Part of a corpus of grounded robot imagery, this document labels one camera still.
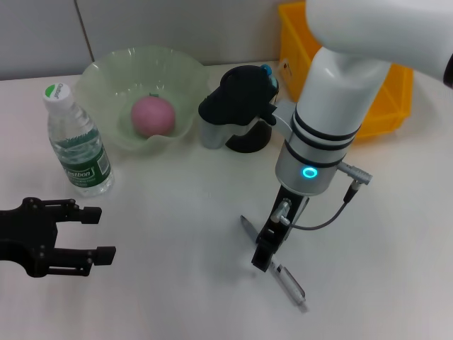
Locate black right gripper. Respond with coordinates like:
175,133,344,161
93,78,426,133
251,183,309,274

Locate clear water bottle green label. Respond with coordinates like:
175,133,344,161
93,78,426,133
42,83,115,198

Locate pink peach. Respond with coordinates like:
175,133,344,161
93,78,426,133
130,95,176,138

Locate blue scissors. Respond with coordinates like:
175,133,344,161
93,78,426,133
260,63,280,88

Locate pale green glass fruit plate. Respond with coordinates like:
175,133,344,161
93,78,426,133
76,45,214,159

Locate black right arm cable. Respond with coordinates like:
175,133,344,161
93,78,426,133
271,183,362,232

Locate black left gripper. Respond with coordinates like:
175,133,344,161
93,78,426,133
0,198,117,278

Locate silver grey pen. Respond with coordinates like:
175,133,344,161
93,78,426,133
240,215,307,313

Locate yellow plastic storage bin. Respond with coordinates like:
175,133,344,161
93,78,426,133
277,1,414,143

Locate black mesh pen cup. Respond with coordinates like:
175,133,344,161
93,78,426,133
224,79,281,154

